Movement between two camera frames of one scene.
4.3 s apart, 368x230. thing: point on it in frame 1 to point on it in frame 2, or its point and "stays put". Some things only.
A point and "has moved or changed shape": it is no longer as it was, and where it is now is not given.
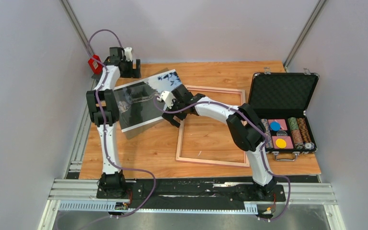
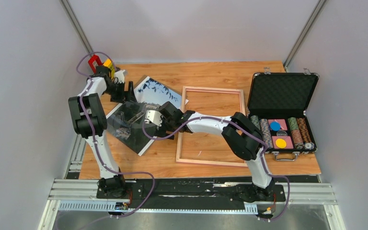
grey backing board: x=132 y=133 to x=143 y=77
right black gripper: x=170 y=116 to x=163 y=130
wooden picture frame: x=179 y=157 stays put
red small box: x=96 y=64 stays put
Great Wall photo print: x=137 y=106 has moved or changed shape
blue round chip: x=275 y=126 stays put
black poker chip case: x=279 y=101 stays put
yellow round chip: x=281 y=143 stays put
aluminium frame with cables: x=181 y=192 stays put
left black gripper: x=136 y=74 to x=125 y=96
